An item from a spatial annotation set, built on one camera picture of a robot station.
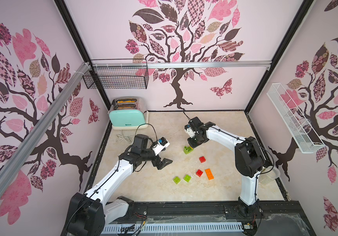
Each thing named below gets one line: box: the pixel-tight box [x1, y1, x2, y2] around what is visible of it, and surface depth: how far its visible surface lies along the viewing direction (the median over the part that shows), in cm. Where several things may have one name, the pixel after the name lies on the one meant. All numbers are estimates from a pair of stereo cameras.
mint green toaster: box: [108, 96, 149, 130], surface depth 103 cm
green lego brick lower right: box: [183, 174, 192, 183], surface depth 87 cm
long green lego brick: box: [183, 146, 195, 155], surface depth 95 cm
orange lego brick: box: [204, 168, 215, 181], surface depth 88 cm
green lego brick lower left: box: [172, 176, 182, 185], surface depth 86 cm
